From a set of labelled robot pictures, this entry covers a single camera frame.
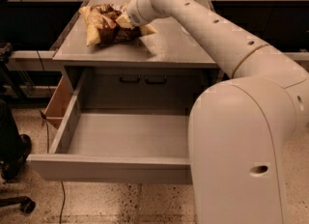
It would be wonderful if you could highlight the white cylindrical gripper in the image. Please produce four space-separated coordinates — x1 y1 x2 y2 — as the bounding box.
116 0 166 37

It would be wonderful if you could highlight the brown sea salt chip bag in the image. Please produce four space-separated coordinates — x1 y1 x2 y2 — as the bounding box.
79 3 142 46

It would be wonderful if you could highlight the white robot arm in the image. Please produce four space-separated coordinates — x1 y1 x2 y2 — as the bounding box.
124 0 309 224

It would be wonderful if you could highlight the grey cabinet counter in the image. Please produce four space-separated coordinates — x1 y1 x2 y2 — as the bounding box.
52 0 232 106

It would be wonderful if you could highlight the grey open top drawer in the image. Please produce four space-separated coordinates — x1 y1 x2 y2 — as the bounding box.
29 70 192 184

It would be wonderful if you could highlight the white upturned bowl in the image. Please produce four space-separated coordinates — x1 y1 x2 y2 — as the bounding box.
182 27 190 36

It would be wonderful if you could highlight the wooden side panel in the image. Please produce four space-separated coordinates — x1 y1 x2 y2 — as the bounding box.
44 77 71 128

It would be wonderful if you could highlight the black office chair base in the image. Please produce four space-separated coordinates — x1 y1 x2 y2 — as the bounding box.
0 196 36 213

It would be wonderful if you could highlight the black left drawer handle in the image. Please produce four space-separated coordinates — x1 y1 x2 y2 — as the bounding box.
119 74 141 83

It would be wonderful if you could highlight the black drawer handle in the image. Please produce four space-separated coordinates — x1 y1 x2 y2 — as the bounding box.
119 74 141 83
145 75 167 85

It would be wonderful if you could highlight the black right drawer handle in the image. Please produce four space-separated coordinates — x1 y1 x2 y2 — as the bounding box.
145 75 167 85

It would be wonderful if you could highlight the black floor cable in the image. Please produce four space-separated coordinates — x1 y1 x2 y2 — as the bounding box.
36 50 67 224

